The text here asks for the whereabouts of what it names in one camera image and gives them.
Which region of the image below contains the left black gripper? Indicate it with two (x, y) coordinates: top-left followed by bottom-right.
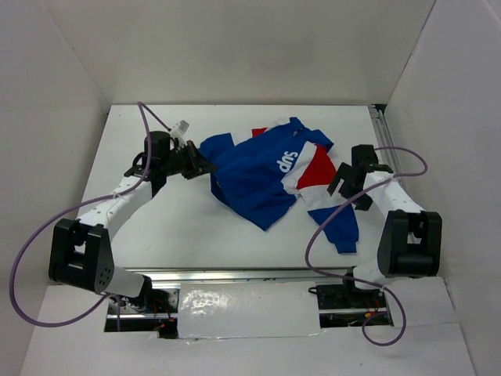
(161, 140), (218, 180)

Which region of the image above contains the red white blue jacket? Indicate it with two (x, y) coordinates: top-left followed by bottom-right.
(199, 117), (359, 254)

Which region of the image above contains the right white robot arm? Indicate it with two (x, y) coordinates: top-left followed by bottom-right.
(327, 144), (442, 307)

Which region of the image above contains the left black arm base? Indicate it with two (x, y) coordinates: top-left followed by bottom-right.
(104, 288), (180, 339)

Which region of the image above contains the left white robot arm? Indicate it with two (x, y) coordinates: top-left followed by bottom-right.
(49, 131), (217, 313)

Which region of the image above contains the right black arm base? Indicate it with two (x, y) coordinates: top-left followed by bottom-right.
(308, 282), (392, 328)

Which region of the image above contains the white taped cover panel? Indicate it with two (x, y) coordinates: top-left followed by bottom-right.
(178, 282), (322, 339)

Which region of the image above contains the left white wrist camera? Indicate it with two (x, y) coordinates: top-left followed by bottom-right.
(169, 120), (189, 143)

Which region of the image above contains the aluminium right side rail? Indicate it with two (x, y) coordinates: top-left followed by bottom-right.
(368, 104), (402, 173)

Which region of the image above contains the aluminium rail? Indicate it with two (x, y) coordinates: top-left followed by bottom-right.
(127, 267), (328, 284)
(368, 104), (402, 173)

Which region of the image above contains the aluminium front rail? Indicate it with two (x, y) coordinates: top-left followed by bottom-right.
(127, 267), (328, 284)

